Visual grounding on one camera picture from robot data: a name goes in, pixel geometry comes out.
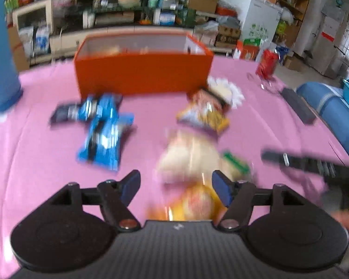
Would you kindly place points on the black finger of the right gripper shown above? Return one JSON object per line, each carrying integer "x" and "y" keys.
{"x": 326, "y": 169}

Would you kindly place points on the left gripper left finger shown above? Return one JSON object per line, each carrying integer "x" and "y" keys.
{"x": 115, "y": 199}

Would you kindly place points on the red soda can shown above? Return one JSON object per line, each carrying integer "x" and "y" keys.
{"x": 267, "y": 65}

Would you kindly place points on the clear eyeglasses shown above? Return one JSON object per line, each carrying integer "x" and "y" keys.
{"x": 265, "y": 84}

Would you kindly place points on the white daisy coaster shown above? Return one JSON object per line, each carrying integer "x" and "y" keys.
{"x": 227, "y": 90}

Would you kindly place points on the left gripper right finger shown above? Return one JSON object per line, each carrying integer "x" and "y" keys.
{"x": 237, "y": 197}

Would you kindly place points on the blue snack pack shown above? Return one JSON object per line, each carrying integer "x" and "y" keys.
{"x": 107, "y": 126}

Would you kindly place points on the blue thermos jug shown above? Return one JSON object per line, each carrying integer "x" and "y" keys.
{"x": 1, "y": 52}

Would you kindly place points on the white cabinet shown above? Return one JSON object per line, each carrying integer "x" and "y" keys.
{"x": 35, "y": 14}

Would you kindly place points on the cream bread pack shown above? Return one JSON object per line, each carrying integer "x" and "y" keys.
{"x": 188, "y": 157}

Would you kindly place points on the green striped snack pack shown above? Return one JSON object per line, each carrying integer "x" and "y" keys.
{"x": 233, "y": 167}

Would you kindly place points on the orange storage box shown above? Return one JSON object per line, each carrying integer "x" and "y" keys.
{"x": 142, "y": 63}

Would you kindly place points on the black rectangular case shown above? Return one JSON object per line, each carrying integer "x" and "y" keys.
{"x": 301, "y": 109}

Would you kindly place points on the orange yellow snack bag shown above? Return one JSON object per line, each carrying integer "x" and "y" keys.
{"x": 206, "y": 110}

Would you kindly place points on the dark navy snack pack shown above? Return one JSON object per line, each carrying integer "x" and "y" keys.
{"x": 70, "y": 112}

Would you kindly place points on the yellow soft bread pack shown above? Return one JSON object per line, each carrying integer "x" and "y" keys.
{"x": 197, "y": 202}

